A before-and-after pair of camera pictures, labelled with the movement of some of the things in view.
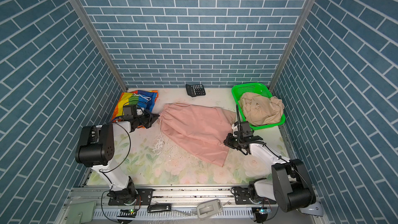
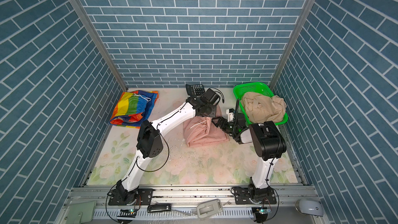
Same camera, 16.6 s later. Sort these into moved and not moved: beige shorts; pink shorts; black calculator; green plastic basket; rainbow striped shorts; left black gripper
Moved: pink shorts; left black gripper
Not moved: black calculator; green plastic basket; rainbow striped shorts; beige shorts
